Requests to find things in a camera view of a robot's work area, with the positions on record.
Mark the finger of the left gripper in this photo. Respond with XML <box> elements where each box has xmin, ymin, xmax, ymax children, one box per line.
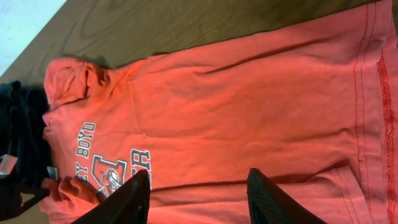
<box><xmin>18</xmin><ymin>186</ymin><xmax>50</xmax><ymax>215</ymax></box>

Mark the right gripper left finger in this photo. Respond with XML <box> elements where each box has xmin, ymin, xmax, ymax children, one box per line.
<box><xmin>73</xmin><ymin>170</ymin><xmax>150</xmax><ymax>224</ymax></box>

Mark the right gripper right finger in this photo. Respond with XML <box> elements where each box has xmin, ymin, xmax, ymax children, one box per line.
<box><xmin>247</xmin><ymin>168</ymin><xmax>325</xmax><ymax>224</ymax></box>

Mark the orange-red soccer t-shirt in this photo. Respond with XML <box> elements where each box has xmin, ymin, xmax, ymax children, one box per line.
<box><xmin>40</xmin><ymin>0</ymin><xmax>397</xmax><ymax>223</ymax></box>

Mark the navy blue folded garment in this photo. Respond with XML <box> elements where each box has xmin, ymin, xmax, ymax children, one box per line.
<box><xmin>1</xmin><ymin>81</ymin><xmax>52</xmax><ymax>221</ymax></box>

